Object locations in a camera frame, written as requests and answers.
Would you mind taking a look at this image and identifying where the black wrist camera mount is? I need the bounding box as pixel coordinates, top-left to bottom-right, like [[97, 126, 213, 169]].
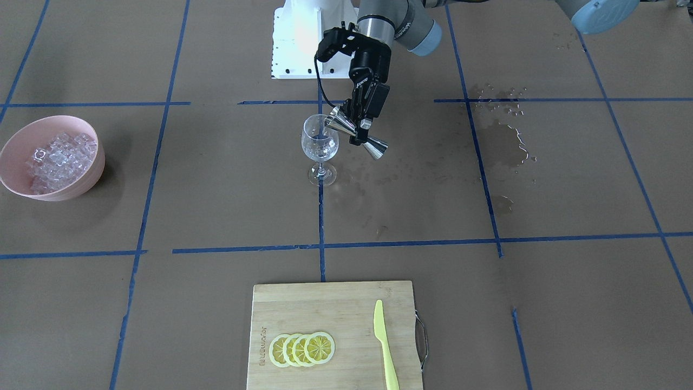
[[315, 22, 357, 63]]

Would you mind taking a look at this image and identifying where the clear wine glass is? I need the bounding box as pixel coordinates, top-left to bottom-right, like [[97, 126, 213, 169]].
[[301, 114, 339, 187]]

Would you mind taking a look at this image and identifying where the pile of clear ice cubes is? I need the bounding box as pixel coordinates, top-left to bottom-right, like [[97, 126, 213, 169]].
[[25, 132, 97, 195]]

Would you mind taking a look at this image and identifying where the bamboo cutting board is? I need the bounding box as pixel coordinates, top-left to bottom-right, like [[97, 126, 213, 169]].
[[246, 281, 423, 389]]

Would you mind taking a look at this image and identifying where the yellow plastic knife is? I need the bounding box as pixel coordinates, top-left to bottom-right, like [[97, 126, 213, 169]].
[[373, 300, 400, 389]]

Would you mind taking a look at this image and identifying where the steel double jigger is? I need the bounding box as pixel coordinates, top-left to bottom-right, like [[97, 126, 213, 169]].
[[323, 106, 388, 160]]

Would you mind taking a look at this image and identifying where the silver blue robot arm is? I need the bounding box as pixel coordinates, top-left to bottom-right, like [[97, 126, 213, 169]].
[[339, 1, 638, 146]]

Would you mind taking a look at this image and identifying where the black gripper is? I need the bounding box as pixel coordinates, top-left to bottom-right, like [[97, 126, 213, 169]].
[[347, 33, 391, 146]]

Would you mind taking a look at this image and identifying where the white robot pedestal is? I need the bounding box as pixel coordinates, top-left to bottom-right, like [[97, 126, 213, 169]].
[[271, 1, 358, 80]]

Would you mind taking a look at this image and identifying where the pink bowl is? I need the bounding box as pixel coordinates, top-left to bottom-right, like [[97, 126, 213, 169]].
[[1, 115, 106, 202]]

